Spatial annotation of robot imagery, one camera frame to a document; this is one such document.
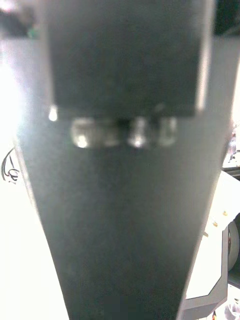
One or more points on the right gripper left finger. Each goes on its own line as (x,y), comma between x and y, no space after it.
(82,225)

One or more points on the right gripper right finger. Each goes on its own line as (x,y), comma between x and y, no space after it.
(165,225)

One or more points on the pale grey robot torso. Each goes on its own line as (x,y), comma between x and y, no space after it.
(200,308)

